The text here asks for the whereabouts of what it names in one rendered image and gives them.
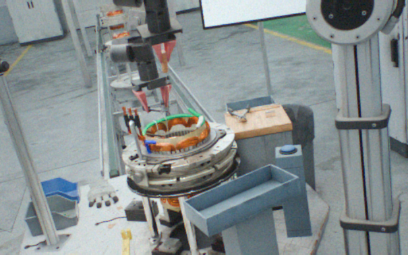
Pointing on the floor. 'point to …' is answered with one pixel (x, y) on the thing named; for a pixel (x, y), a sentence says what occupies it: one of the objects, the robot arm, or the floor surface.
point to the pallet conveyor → (112, 146)
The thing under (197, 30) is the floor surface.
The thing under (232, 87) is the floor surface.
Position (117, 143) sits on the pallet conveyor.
